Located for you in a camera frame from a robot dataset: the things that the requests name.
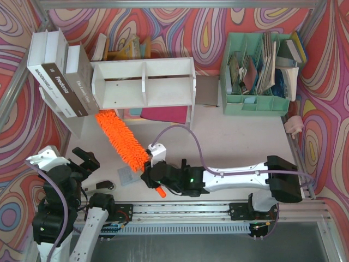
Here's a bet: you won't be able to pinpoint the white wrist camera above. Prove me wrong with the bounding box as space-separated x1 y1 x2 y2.
148 143 166 167
26 146 70 171

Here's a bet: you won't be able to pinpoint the white Mademoiselle book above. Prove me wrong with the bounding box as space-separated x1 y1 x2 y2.
27 31 76 118

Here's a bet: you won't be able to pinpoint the black T-shaped plastic part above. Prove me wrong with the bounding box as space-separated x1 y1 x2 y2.
181 158 189 169

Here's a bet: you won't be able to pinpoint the blue white books at organizer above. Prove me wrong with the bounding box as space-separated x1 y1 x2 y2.
271 31 308 102

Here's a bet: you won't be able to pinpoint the orange chenille duster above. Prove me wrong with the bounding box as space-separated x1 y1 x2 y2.
94 109 167 199

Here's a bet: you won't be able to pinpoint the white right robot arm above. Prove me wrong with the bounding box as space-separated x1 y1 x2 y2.
141 156 303 212

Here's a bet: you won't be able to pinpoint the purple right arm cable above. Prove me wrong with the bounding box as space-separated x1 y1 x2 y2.
152 126 314 189

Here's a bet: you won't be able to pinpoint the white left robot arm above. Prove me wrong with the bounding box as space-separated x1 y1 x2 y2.
26 146 116 261

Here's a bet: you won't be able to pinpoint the mint green desk organizer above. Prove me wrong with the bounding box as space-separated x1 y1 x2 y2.
220 34 290 116

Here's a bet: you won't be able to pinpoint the coloured paper sheet stack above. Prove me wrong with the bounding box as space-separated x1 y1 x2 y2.
123 106 188 124

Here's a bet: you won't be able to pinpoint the grey Lonely One book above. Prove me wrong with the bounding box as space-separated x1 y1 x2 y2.
64 44 99 116

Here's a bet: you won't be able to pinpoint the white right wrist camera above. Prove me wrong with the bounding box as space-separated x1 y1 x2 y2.
148 143 166 167

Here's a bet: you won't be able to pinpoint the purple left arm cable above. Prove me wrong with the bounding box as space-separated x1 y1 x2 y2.
25 160 69 262

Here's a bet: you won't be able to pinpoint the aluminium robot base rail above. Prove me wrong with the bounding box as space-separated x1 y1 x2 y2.
100 199 331 239

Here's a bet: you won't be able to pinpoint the blue beige scientific calculator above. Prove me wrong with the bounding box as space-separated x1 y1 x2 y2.
117 166 141 186

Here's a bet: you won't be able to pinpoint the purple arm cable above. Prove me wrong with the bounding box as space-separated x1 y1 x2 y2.
152 126 314 189
25 160 69 262

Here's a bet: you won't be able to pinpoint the brown Fredonia book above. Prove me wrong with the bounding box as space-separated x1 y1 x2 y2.
43 29 88 118

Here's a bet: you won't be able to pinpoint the pink piggy figurine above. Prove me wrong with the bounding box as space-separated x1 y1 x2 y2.
284 115 304 139

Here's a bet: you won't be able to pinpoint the magazines in green organizer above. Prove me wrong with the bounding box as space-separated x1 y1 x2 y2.
221 31 280 95

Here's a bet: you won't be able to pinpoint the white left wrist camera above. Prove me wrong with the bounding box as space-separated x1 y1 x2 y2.
26 146 70 171

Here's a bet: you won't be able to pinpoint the grey brown notebook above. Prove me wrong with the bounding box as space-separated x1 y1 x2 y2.
195 75 219 106

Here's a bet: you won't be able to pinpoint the white wooden bookshelf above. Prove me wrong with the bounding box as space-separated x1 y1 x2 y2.
91 57 196 127

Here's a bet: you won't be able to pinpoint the leaning books behind shelf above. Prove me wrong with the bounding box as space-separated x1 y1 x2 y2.
88 33 151 62

